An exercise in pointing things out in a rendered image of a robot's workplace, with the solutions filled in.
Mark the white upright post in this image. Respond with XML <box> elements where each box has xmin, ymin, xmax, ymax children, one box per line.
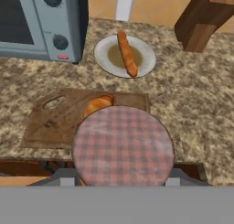
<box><xmin>114</xmin><ymin>0</ymin><xmax>135</xmax><ymax>22</ymax></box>

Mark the golden brown croissant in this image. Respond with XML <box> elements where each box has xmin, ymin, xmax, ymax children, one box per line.
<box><xmin>80</xmin><ymin>94</ymin><xmax>116</xmax><ymax>121</ymax></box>

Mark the white round plate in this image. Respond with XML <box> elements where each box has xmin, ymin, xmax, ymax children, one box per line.
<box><xmin>93</xmin><ymin>34</ymin><xmax>157</xmax><ymax>80</ymax></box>

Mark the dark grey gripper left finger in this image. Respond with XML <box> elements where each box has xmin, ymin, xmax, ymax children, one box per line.
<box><xmin>28</xmin><ymin>168</ymin><xmax>80</xmax><ymax>187</ymax></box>

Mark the brown wooden cutting board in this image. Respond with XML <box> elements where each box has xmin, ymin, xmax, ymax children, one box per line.
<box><xmin>20</xmin><ymin>88</ymin><xmax>151</xmax><ymax>150</ymax></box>

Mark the brown wooden knife block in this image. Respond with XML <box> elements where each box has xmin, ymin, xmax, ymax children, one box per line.
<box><xmin>174</xmin><ymin>0</ymin><xmax>234</xmax><ymax>54</ymax></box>

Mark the long brown baguette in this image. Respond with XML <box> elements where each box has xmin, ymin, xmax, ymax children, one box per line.
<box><xmin>116</xmin><ymin>31</ymin><xmax>139</xmax><ymax>79</ymax></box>

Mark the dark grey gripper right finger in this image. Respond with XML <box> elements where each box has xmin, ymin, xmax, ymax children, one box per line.
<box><xmin>165</xmin><ymin>167</ymin><xmax>210</xmax><ymax>187</ymax></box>

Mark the grey toaster oven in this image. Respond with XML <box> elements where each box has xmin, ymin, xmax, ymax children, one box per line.
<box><xmin>0</xmin><ymin>0</ymin><xmax>90</xmax><ymax>64</ymax></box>

